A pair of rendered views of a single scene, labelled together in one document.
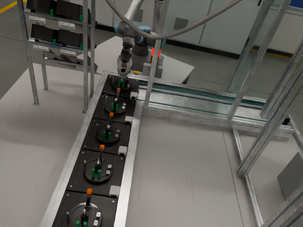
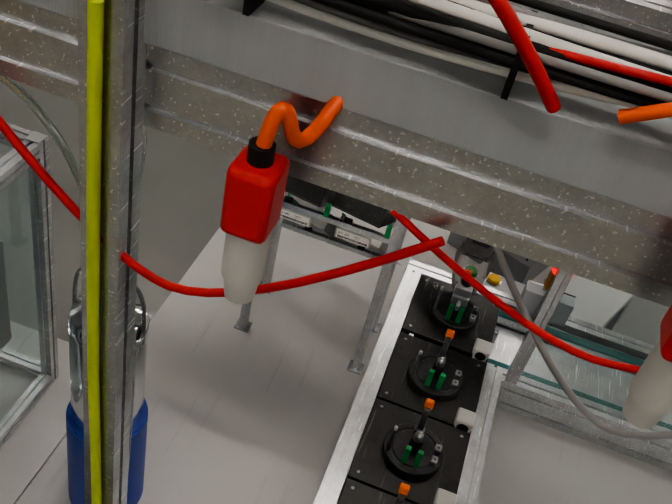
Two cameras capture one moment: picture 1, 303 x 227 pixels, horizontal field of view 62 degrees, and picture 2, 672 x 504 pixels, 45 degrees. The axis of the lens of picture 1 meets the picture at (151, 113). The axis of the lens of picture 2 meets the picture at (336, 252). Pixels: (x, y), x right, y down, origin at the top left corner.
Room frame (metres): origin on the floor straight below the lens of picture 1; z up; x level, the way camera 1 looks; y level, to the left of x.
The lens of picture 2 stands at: (-0.24, 0.22, 2.47)
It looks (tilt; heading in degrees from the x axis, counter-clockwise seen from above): 40 degrees down; 13
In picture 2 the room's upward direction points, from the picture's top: 14 degrees clockwise
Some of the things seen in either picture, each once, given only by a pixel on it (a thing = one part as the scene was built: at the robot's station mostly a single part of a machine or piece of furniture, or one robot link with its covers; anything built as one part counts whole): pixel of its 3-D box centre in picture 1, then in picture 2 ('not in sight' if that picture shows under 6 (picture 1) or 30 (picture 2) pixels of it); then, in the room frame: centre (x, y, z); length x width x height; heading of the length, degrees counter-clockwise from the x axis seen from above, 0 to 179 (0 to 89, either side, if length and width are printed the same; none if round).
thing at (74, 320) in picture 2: not in sight; (108, 346); (0.63, 0.79, 1.32); 0.14 x 0.14 x 0.38
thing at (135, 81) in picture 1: (121, 86); (452, 316); (1.47, 0.25, 0.96); 0.24 x 0.24 x 0.02; 4
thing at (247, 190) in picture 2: not in sight; (285, 186); (0.35, 0.42, 2.02); 0.13 x 0.08 x 0.23; 4
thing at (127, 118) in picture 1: (116, 102); (438, 368); (1.22, 0.23, 1.01); 0.24 x 0.24 x 0.13; 4
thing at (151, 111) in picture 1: (161, 101); (550, 373); (1.47, -0.05, 0.91); 0.84 x 0.28 x 0.10; 94
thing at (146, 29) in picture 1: (143, 34); not in sight; (2.06, 0.21, 1.12); 0.13 x 0.12 x 0.14; 64
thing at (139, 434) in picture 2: not in sight; (106, 451); (0.63, 0.79, 1.00); 0.16 x 0.16 x 0.27
